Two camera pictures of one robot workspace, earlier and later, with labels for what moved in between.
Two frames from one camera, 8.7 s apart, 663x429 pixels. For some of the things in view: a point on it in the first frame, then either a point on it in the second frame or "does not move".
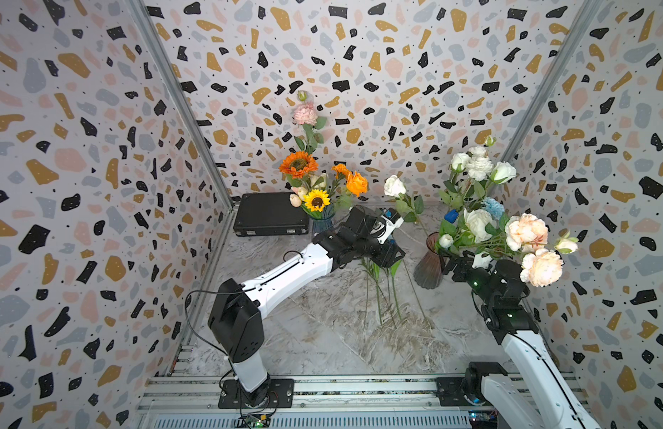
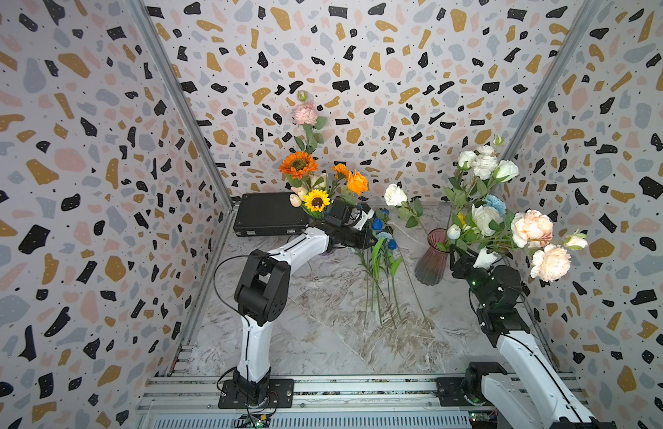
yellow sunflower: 316,199 does not move
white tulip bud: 446,240 → 453,231
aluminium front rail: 332,402 does not move
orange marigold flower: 339,168 does not move
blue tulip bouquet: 451,216 → 377,224
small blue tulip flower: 393,269 does not move
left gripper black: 389,253 → 364,244
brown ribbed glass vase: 429,273 does not move
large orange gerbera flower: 297,164 does not move
